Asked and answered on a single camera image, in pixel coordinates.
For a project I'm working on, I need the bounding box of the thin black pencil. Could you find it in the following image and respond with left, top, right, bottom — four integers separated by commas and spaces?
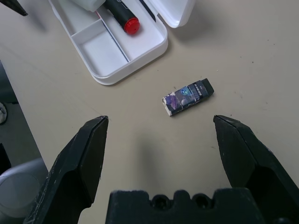
139, 0, 157, 21

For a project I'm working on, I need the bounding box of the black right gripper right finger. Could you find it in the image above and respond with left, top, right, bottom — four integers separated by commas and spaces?
213, 114, 299, 224

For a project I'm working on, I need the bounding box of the black marker with red cap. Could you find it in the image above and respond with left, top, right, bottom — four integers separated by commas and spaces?
102, 0, 142, 35

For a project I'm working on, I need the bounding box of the white plastic pencil case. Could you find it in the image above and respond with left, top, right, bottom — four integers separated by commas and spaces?
48, 0, 196, 86

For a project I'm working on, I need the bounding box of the dark galaxy print eraser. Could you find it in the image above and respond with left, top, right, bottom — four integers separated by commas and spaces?
161, 78, 215, 117

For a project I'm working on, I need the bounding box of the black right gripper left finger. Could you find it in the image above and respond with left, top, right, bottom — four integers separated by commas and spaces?
22, 115, 110, 224

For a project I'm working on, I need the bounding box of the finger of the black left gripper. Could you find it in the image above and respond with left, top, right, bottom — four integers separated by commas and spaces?
0, 0, 28, 17

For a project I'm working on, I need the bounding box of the grey right robot leg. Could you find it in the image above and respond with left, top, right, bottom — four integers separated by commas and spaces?
0, 158, 50, 217

